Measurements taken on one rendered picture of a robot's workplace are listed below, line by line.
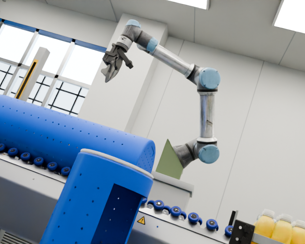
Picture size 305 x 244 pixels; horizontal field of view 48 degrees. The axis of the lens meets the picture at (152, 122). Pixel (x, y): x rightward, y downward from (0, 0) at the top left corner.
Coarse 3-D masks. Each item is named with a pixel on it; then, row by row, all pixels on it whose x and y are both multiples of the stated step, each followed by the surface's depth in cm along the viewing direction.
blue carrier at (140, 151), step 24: (0, 96) 178; (0, 120) 167; (24, 120) 164; (48, 120) 163; (72, 120) 164; (24, 144) 162; (48, 144) 158; (72, 144) 155; (96, 144) 152; (120, 144) 151; (144, 144) 152; (144, 168) 159
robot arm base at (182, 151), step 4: (184, 144) 210; (176, 148) 207; (180, 148) 207; (184, 148) 207; (188, 148) 207; (176, 152) 205; (180, 152) 205; (184, 152) 205; (188, 152) 206; (192, 152) 206; (180, 156) 204; (184, 156) 205; (188, 156) 206; (192, 156) 207; (180, 160) 204; (184, 160) 206; (188, 160) 206; (192, 160) 209; (184, 164) 205; (188, 164) 209
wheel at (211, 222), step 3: (210, 219) 136; (213, 219) 136; (207, 222) 135; (210, 222) 135; (213, 222) 135; (216, 222) 135; (207, 225) 134; (210, 225) 134; (213, 225) 134; (216, 225) 134; (210, 228) 134; (213, 228) 133
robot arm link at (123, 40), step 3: (120, 36) 179; (123, 36) 178; (120, 39) 178; (123, 39) 177; (126, 39) 177; (129, 39) 178; (117, 42) 179; (120, 42) 177; (123, 42) 177; (126, 42) 177; (129, 42) 178; (126, 45) 177; (129, 45) 179; (129, 48) 181
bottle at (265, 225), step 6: (264, 216) 130; (270, 216) 130; (258, 222) 130; (264, 222) 128; (270, 222) 128; (258, 228) 129; (264, 228) 127; (270, 228) 127; (264, 234) 127; (270, 234) 127
